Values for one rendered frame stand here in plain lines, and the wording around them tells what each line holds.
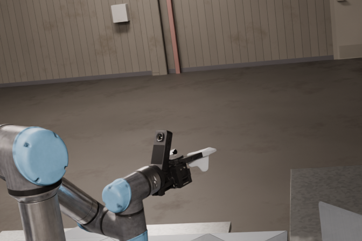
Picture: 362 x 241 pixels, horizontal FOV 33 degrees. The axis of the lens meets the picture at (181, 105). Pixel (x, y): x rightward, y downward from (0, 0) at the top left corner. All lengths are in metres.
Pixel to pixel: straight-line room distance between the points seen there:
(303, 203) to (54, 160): 1.27
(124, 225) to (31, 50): 10.94
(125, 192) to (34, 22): 10.85
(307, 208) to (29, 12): 10.41
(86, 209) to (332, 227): 0.87
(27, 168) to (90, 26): 10.58
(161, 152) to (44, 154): 0.44
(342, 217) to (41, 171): 1.19
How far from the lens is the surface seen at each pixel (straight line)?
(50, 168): 1.29
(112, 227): 1.59
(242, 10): 11.02
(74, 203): 1.56
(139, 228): 1.56
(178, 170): 1.64
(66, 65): 12.14
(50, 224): 1.35
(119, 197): 1.50
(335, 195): 2.40
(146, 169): 1.59
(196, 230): 2.92
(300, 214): 2.25
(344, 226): 2.10
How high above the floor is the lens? 1.98
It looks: 13 degrees down
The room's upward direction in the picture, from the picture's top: 7 degrees counter-clockwise
